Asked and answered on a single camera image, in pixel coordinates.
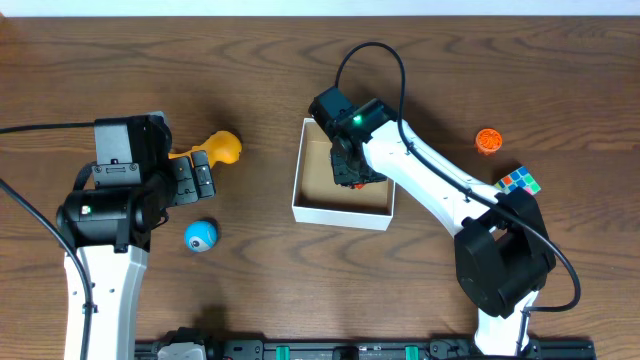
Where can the orange round cap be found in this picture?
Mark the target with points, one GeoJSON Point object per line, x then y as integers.
{"type": "Point", "coordinates": [488, 141]}

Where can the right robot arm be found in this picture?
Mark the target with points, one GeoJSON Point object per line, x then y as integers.
{"type": "Point", "coordinates": [501, 258]}

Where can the white cardboard box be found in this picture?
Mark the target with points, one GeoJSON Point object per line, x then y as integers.
{"type": "Point", "coordinates": [316, 199]}

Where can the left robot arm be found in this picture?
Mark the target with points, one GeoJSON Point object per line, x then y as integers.
{"type": "Point", "coordinates": [116, 202]}

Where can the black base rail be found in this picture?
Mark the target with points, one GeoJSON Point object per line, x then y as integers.
{"type": "Point", "coordinates": [188, 343]}

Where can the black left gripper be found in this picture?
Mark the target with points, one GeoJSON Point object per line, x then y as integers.
{"type": "Point", "coordinates": [193, 176]}

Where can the blue ball toy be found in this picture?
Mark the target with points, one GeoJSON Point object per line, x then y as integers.
{"type": "Point", "coordinates": [201, 236]}

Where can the colourful puzzle cube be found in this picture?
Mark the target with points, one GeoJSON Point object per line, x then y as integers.
{"type": "Point", "coordinates": [519, 178]}

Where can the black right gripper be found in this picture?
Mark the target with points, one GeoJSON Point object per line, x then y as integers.
{"type": "Point", "coordinates": [351, 170]}

